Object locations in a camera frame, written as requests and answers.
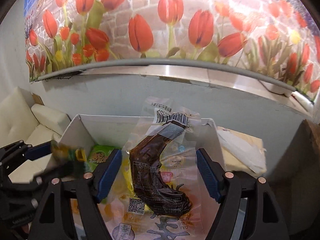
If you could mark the small cardboard piece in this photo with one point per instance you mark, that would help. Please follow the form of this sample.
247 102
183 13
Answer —
37 99

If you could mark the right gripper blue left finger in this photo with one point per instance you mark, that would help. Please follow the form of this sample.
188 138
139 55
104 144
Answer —
91 190

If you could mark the green pea snack packet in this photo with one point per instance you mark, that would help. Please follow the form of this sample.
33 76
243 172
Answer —
67 154

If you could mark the cream leather sofa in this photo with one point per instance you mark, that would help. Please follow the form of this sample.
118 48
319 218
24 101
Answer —
34 125

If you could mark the yellow noodle snack bag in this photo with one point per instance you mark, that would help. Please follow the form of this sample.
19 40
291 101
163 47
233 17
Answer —
122 187

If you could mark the tissue box with tissue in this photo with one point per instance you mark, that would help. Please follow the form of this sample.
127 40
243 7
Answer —
242 152

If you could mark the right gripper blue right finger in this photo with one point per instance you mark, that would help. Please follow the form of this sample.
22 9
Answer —
225 190

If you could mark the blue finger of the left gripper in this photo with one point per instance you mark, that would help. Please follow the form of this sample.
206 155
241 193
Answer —
50 174
17 153

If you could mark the tulip landscape poster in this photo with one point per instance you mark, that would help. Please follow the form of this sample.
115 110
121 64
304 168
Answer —
276 38

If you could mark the white storage box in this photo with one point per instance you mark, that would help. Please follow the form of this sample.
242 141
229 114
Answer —
125 134

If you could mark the granite side counter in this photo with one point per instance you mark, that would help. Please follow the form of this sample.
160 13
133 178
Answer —
313 131

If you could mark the clear pack braised meat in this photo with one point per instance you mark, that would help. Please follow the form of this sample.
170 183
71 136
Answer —
158 192

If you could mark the green seaweed snack bag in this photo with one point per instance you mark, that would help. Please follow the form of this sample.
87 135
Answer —
98 154

